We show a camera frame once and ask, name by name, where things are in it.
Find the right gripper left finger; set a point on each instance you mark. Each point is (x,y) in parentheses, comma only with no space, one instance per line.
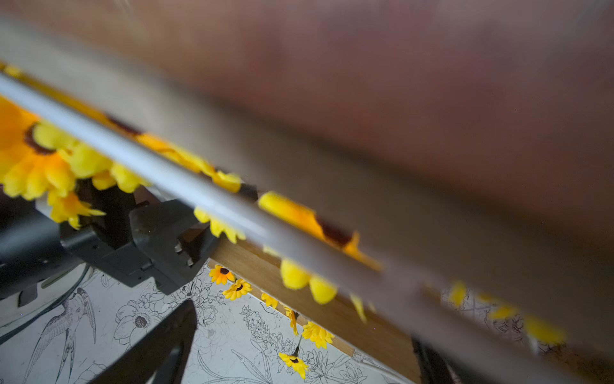
(159,357)

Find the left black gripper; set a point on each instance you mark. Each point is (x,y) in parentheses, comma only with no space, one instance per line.
(134,241)

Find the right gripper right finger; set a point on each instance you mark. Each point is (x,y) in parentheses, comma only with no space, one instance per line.
(433,368)

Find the white wire wooden shelf rack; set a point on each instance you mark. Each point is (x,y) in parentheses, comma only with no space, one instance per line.
(464,140)

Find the sunflower pot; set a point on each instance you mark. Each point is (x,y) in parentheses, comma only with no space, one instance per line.
(277,348)
(302,217)
(40,160)

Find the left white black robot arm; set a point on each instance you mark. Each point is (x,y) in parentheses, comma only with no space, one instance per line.
(31,250)

